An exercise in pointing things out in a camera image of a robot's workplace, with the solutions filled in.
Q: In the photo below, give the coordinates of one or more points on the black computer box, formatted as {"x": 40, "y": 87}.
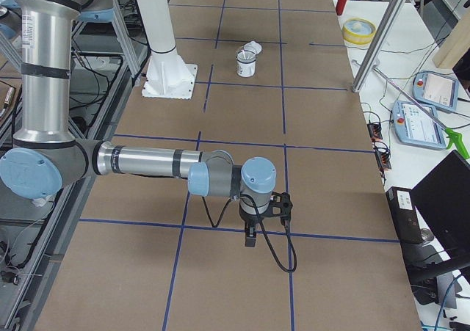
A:
{"x": 404, "y": 216}

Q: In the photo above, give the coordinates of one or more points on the yellow tape roll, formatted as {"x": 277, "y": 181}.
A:
{"x": 358, "y": 31}

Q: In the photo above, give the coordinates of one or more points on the black monitor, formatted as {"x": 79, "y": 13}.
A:
{"x": 442, "y": 199}

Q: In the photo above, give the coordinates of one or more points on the aluminium side frame rail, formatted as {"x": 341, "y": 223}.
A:
{"x": 48, "y": 188}

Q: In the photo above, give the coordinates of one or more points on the far teach pendant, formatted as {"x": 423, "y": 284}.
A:
{"x": 436, "y": 89}

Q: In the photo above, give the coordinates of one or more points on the near teach pendant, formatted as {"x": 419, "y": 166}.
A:
{"x": 413, "y": 127}

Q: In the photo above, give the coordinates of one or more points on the near orange connector board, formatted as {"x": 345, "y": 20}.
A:
{"x": 382, "y": 155}

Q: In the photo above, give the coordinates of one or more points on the green handled reacher grabber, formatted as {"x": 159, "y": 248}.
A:
{"x": 455, "y": 138}

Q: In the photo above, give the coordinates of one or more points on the teach pendant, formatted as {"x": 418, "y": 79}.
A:
{"x": 413, "y": 127}
{"x": 436, "y": 89}

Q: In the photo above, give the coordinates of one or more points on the white patterned cup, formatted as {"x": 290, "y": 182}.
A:
{"x": 246, "y": 70}

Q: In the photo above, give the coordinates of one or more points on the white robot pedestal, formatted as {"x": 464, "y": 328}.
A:
{"x": 167, "y": 76}

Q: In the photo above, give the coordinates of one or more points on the far orange connector board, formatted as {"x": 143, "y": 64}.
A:
{"x": 375, "y": 130}

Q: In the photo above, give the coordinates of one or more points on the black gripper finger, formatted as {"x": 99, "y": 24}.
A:
{"x": 250, "y": 237}

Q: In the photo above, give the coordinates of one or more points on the orange connector board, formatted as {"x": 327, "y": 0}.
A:
{"x": 382, "y": 155}
{"x": 375, "y": 130}

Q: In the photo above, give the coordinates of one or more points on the aluminium frame post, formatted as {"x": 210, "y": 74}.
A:
{"x": 386, "y": 23}

